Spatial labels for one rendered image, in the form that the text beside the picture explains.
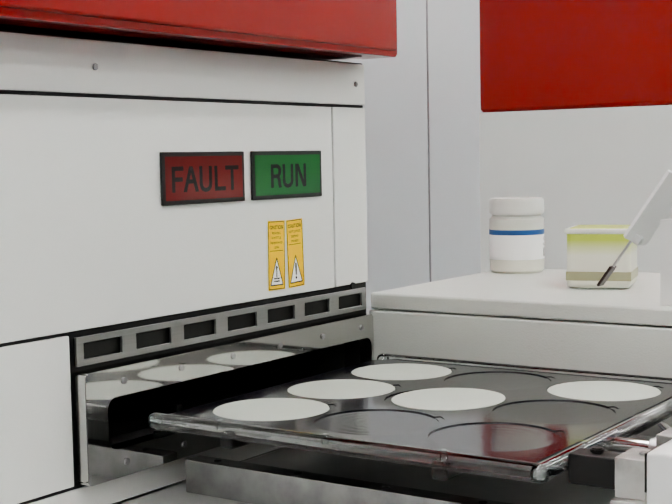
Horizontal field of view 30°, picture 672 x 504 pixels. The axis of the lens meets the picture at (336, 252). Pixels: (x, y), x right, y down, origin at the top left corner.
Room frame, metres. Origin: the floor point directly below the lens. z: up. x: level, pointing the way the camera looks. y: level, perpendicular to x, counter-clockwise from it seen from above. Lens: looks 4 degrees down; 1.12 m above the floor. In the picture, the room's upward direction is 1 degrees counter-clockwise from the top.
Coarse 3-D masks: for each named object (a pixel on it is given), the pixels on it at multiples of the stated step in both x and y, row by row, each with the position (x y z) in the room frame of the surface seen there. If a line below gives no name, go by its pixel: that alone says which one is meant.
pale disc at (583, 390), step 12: (564, 384) 1.16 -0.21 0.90; (576, 384) 1.16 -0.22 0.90; (588, 384) 1.16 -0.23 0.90; (600, 384) 1.16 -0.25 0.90; (612, 384) 1.16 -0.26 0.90; (624, 384) 1.16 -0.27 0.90; (636, 384) 1.16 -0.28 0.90; (564, 396) 1.11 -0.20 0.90; (576, 396) 1.11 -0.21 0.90; (588, 396) 1.10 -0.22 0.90; (600, 396) 1.10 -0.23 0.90; (612, 396) 1.10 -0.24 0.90; (624, 396) 1.10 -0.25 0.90; (636, 396) 1.10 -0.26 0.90; (648, 396) 1.10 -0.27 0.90
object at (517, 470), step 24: (192, 432) 1.02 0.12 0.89; (216, 432) 1.01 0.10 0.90; (240, 432) 0.99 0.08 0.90; (264, 432) 0.98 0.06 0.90; (288, 432) 0.97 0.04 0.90; (360, 456) 0.93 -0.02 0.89; (384, 456) 0.92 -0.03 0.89; (408, 456) 0.90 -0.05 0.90; (432, 456) 0.89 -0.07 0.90; (456, 456) 0.88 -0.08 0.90; (480, 456) 0.88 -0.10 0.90; (528, 480) 0.85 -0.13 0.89
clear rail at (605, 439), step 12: (660, 408) 1.03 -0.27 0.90; (636, 420) 0.99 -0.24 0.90; (648, 420) 1.00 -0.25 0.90; (660, 420) 1.03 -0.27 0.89; (612, 432) 0.95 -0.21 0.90; (624, 432) 0.96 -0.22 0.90; (636, 432) 0.98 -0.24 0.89; (576, 444) 0.91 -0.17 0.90; (588, 444) 0.91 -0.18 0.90; (600, 444) 0.92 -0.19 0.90; (612, 444) 0.94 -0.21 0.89; (552, 456) 0.87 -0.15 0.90; (564, 456) 0.88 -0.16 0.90; (552, 468) 0.85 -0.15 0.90; (564, 468) 0.87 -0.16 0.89
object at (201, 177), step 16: (176, 160) 1.14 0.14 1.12; (192, 160) 1.16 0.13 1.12; (208, 160) 1.17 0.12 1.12; (224, 160) 1.19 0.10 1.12; (240, 160) 1.21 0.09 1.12; (176, 176) 1.14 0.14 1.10; (192, 176) 1.15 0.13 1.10; (208, 176) 1.17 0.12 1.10; (224, 176) 1.19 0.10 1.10; (240, 176) 1.21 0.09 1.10; (176, 192) 1.14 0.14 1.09; (192, 192) 1.15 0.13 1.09; (208, 192) 1.17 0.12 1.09; (224, 192) 1.19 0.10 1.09; (240, 192) 1.21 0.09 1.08
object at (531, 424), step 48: (288, 384) 1.19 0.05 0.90; (432, 384) 1.18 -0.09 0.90; (480, 384) 1.18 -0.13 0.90; (528, 384) 1.17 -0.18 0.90; (336, 432) 0.98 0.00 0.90; (384, 432) 0.98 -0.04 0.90; (432, 432) 0.97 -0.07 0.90; (480, 432) 0.97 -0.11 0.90; (528, 432) 0.97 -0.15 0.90; (576, 432) 0.96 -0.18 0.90
